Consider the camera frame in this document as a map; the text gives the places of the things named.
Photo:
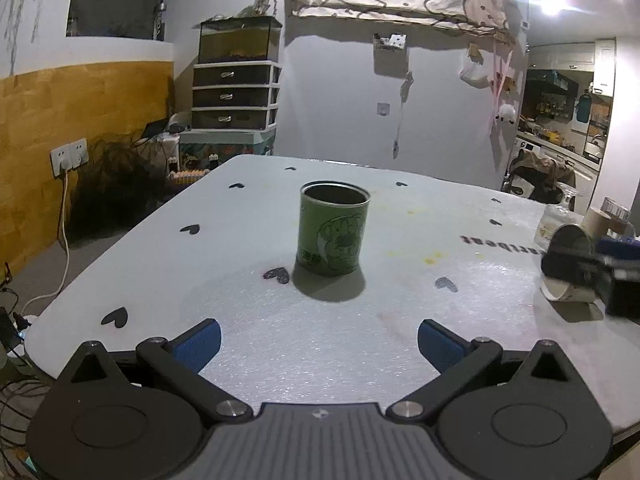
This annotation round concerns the white cartoon cup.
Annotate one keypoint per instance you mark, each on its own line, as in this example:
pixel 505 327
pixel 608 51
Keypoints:
pixel 571 237

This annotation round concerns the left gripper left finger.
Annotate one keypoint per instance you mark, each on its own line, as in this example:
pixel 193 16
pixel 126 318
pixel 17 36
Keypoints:
pixel 174 366

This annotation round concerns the glass terrarium tank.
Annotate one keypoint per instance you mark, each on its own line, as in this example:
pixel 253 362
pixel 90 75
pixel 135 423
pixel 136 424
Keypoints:
pixel 254 38

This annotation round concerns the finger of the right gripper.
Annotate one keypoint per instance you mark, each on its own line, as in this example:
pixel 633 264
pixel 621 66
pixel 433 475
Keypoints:
pixel 569 266
pixel 626 248

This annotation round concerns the white drawer unit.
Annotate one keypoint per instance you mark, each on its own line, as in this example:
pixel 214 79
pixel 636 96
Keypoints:
pixel 235 95

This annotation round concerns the white wall socket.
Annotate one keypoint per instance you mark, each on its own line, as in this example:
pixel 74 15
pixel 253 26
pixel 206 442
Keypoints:
pixel 69 157

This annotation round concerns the brown covered chair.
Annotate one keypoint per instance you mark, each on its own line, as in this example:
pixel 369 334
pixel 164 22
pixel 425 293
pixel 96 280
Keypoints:
pixel 537 177

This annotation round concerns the white plush toy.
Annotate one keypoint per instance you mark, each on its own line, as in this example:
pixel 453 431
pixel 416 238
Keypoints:
pixel 506 113

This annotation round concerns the green cartoon cup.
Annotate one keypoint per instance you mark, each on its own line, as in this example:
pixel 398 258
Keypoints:
pixel 332 217

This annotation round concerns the clear stemmed glass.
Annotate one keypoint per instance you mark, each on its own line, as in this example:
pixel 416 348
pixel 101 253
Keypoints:
pixel 557 215

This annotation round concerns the beige cup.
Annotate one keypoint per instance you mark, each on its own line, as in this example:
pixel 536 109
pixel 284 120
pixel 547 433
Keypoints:
pixel 598 224

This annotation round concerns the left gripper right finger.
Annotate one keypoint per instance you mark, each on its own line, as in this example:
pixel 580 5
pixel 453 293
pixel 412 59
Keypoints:
pixel 463 366

